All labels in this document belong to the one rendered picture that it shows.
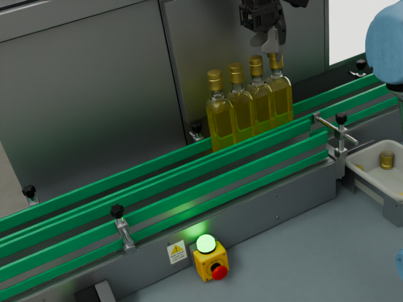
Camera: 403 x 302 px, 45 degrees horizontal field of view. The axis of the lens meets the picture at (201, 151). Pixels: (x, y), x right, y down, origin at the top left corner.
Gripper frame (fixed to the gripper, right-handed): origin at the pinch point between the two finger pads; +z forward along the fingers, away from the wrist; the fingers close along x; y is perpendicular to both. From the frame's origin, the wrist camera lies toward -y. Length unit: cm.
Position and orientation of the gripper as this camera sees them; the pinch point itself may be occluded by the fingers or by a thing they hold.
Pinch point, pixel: (275, 53)
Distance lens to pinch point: 127.9
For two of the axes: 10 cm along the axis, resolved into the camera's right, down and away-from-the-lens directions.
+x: 4.2, 4.5, -7.9
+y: -9.0, 3.5, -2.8
